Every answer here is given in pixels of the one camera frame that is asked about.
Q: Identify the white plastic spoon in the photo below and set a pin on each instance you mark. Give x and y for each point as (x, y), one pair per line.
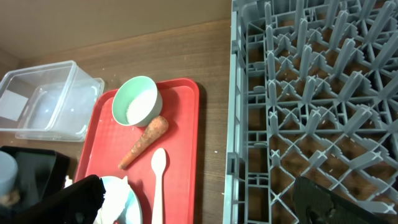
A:
(158, 164)

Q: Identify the white rice pile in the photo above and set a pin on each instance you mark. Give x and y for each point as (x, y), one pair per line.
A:
(140, 106)

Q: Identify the brown food scrap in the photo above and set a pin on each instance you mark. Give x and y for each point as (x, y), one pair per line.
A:
(10, 199)

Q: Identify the grey dishwasher rack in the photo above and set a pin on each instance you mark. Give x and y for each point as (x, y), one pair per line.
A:
(312, 93)

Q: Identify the clear plastic bin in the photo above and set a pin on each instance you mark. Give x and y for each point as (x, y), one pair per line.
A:
(52, 102)

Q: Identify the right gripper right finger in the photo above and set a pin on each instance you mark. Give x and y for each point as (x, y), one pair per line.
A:
(315, 204)

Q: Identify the green bowl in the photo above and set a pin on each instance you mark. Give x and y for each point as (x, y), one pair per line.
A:
(127, 92)

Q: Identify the black tray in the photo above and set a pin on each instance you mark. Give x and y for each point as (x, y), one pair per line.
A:
(41, 173)

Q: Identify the orange carrot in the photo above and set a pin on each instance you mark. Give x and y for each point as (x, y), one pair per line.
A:
(156, 128)

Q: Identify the light blue plate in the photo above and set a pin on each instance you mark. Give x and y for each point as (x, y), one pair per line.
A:
(132, 213)

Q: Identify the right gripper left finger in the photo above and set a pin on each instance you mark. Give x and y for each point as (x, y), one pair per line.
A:
(78, 203)

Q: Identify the white napkin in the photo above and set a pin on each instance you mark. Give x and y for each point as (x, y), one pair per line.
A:
(115, 198)

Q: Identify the light blue bowl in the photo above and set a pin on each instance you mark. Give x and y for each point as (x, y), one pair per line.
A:
(8, 172)

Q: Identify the red serving tray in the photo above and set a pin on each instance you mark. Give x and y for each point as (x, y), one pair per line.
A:
(107, 142)

